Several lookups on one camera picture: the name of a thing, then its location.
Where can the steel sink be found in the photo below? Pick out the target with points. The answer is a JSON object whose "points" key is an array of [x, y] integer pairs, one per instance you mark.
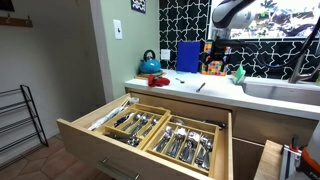
{"points": [[302, 92]]}

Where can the white wall outlet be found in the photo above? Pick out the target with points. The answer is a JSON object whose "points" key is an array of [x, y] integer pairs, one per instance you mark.
{"points": [[165, 54]]}

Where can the green sponge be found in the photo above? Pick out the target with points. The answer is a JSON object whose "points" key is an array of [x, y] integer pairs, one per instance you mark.
{"points": [[238, 75]]}

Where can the wooden trivet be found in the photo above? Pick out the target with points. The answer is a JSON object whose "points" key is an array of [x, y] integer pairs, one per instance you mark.
{"points": [[145, 76]]}

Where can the near wooden cutlery tray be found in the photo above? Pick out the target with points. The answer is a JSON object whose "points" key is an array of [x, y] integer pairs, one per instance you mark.
{"points": [[187, 142]]}

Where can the blue tea kettle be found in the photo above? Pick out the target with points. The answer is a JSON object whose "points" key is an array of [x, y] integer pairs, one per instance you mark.
{"points": [[149, 64]]}

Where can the wooden coat hook rail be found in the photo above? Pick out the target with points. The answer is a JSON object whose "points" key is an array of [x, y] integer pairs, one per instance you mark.
{"points": [[10, 21]]}

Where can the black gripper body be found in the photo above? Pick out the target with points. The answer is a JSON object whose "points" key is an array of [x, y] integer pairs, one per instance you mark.
{"points": [[217, 53]]}

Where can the sink faucet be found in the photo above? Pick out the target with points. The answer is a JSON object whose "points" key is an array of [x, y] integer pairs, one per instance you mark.
{"points": [[301, 63]]}

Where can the white light switch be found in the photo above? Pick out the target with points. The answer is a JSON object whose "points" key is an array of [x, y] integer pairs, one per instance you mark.
{"points": [[117, 29]]}

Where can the far wooden cutlery tray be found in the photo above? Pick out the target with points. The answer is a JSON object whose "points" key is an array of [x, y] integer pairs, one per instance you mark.
{"points": [[135, 125]]}

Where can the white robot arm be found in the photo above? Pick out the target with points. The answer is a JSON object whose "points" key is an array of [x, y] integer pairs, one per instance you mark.
{"points": [[233, 14]]}

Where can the blue cutting board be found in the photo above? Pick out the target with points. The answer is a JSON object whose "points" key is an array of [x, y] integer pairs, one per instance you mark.
{"points": [[188, 56]]}

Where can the open wooden drawer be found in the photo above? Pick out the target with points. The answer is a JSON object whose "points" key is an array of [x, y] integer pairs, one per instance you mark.
{"points": [[83, 139]]}

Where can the red cloth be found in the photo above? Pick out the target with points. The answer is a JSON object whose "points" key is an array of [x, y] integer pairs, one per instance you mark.
{"points": [[157, 81]]}

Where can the black handled utensil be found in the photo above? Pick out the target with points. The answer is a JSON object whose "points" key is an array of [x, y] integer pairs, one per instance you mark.
{"points": [[221, 125]]}

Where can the black wire shoe rack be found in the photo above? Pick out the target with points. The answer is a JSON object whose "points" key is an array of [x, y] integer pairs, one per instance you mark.
{"points": [[23, 100]]}

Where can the drawer metal handle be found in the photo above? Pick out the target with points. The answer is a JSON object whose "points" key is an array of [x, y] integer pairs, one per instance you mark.
{"points": [[106, 167]]}

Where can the wooden cutlery tray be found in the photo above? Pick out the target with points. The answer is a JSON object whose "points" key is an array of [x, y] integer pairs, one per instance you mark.
{"points": [[135, 125], [187, 142]]}

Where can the wooden block stand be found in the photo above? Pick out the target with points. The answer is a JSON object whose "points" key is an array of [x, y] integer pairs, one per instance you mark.
{"points": [[270, 162]]}

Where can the colourful tile box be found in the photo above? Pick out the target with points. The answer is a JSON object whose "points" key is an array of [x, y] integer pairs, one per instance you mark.
{"points": [[215, 67]]}

